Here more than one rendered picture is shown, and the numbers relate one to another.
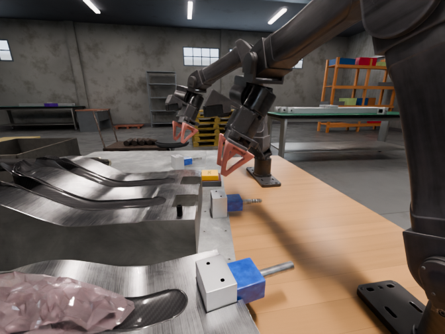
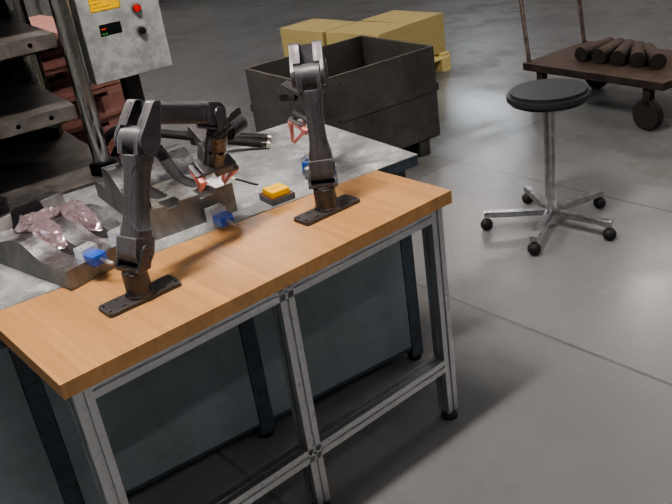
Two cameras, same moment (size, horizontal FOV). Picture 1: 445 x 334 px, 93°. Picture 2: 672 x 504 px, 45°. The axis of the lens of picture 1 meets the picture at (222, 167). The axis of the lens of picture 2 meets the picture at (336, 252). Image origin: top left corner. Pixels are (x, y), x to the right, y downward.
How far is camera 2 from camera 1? 2.15 m
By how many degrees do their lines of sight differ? 58
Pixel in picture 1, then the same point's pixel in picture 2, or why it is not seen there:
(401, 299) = (167, 284)
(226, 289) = (112, 234)
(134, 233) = not seen: hidden behind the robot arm
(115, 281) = (107, 221)
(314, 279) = (170, 267)
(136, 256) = not seen: hidden behind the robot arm
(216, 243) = (178, 237)
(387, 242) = (231, 280)
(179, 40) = not seen: outside the picture
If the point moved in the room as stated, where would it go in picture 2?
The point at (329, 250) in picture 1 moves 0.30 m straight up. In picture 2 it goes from (203, 266) to (178, 156)
